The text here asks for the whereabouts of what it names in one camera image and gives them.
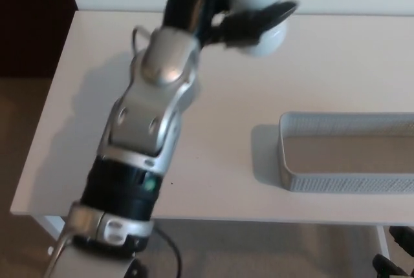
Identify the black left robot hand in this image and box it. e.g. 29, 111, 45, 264
162, 0, 299, 50

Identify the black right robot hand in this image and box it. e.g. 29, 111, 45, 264
371, 226, 414, 278

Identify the grey perforated plastic basket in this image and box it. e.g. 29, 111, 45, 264
278, 111, 414, 194

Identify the thin grey wrist cable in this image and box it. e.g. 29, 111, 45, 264
130, 25, 153, 56

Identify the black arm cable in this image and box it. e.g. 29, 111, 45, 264
152, 225, 182, 278

